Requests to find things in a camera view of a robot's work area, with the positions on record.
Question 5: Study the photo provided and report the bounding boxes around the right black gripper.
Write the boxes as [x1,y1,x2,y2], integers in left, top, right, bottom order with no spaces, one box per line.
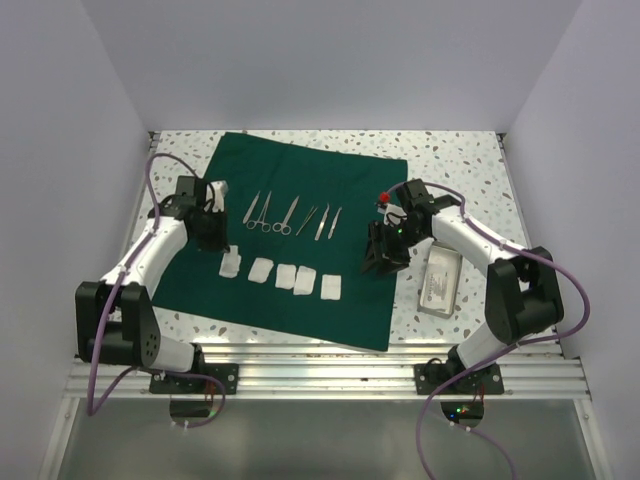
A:
[360,220,428,278]

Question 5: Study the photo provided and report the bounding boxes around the white gauze pad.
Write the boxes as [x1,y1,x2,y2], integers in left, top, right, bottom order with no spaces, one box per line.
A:
[293,266,316,295]
[219,245,242,279]
[275,264,297,290]
[248,257,274,284]
[321,274,342,301]

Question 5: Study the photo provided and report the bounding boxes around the white paper packet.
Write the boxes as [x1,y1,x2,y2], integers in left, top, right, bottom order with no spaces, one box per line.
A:
[423,257,456,313]

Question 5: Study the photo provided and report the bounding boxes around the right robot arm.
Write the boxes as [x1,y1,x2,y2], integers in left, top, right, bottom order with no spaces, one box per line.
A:
[361,179,564,395]

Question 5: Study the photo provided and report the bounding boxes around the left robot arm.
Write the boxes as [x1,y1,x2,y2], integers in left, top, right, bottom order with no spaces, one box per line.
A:
[75,176,229,393]

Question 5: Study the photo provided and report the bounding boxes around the steel surgical scissors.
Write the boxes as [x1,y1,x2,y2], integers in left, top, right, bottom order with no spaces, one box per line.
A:
[272,196,299,235]

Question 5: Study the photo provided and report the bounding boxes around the green surgical cloth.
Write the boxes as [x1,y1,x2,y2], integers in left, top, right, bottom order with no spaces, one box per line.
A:
[153,133,408,352]

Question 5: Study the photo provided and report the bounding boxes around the steel hemostat clamp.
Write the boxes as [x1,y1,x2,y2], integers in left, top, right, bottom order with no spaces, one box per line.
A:
[246,192,272,233]

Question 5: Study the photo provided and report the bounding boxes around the metal instrument tray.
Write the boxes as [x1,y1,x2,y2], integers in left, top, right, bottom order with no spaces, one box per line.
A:
[418,241,463,318]

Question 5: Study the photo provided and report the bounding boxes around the short steel tweezers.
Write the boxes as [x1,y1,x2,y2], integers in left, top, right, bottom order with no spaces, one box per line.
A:
[327,207,342,240]

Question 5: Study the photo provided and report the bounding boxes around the curved steel tweezers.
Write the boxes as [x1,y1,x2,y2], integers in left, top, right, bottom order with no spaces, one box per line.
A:
[314,203,331,241]

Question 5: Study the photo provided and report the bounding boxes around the thin steel tweezers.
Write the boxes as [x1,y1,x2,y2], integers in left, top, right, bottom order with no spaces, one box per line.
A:
[296,206,318,236]

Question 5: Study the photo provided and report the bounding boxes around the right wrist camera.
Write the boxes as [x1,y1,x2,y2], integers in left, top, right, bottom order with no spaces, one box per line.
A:
[376,191,405,226]

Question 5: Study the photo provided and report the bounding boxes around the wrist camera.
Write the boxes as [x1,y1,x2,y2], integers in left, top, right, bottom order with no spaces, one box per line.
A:
[376,191,405,226]
[205,180,229,213]

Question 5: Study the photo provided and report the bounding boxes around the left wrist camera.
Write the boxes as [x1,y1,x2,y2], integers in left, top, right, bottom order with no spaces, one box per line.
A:
[205,180,229,213]

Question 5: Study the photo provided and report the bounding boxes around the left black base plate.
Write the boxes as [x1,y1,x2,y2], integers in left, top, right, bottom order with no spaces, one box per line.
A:
[149,362,240,421]

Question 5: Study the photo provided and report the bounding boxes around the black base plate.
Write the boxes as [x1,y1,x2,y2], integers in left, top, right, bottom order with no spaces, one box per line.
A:
[413,358,505,429]
[149,362,240,421]

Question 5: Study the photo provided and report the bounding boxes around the aluminium rail frame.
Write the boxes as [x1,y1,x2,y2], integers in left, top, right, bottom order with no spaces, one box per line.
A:
[37,130,640,480]

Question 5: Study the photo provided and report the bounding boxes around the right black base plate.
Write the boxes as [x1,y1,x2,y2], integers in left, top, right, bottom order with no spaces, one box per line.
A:
[413,358,505,429]

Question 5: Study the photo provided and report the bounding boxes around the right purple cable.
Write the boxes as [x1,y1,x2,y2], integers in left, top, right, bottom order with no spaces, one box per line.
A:
[384,180,592,480]

